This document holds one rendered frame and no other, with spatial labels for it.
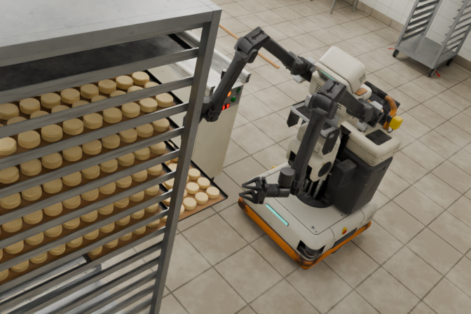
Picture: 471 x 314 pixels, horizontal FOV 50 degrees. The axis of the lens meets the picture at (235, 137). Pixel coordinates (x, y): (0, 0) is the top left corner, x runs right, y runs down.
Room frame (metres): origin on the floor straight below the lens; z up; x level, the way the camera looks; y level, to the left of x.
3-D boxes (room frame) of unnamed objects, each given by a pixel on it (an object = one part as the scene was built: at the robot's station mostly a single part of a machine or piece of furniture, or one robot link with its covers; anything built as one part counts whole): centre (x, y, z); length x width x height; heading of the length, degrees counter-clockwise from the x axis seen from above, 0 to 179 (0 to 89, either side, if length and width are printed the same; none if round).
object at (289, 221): (2.41, -0.56, 0.16); 0.67 x 0.64 x 0.25; 141
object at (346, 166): (2.25, -0.50, 0.61); 0.28 x 0.27 x 0.25; 51
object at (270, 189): (1.55, -0.19, 0.96); 0.07 x 0.07 x 0.10; 20
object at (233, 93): (2.43, 0.12, 0.77); 0.24 x 0.04 x 0.14; 144
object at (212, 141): (2.64, 0.41, 0.45); 0.70 x 0.34 x 0.90; 54
